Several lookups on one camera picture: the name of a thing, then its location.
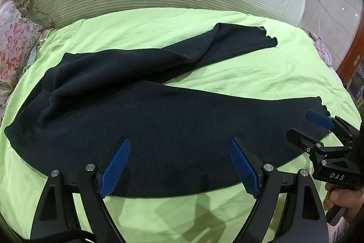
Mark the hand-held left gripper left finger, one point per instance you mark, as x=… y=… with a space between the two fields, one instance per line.
x=115 y=167

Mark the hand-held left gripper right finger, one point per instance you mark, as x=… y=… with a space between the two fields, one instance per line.
x=244 y=167

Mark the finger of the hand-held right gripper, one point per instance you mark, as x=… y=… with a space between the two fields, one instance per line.
x=320 y=118
x=303 y=140

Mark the dark navy pants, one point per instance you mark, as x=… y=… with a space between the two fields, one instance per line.
x=159 y=118

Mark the person's right hand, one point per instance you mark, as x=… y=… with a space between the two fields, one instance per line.
x=352 y=203

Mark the wooden glass cabinet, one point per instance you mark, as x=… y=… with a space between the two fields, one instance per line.
x=352 y=72

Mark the floral cloth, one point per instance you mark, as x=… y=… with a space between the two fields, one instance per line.
x=322 y=49

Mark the light green bed sheet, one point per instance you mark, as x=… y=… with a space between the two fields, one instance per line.
x=136 y=30

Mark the floral pillow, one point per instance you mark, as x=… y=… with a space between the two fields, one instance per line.
x=17 y=38

